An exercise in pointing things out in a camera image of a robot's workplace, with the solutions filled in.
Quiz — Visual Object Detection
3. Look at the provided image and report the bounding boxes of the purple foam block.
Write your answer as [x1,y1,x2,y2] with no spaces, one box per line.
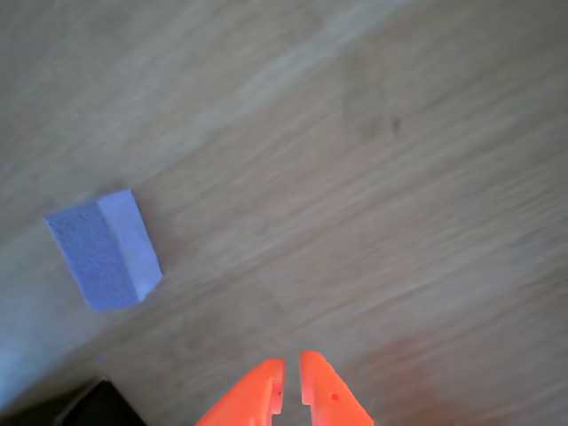
[43,189,164,312]

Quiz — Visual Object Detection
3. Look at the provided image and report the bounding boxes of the black cardboard box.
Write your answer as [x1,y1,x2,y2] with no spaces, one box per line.
[0,375,146,426]

